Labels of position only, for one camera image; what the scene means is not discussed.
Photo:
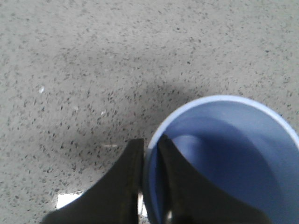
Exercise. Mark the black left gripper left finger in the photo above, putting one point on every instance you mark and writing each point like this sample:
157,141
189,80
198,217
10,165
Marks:
113,198

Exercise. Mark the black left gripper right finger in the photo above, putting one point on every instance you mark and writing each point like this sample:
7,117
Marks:
193,199

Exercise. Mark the blue plastic cup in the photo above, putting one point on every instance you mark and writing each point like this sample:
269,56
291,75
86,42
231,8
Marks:
243,147

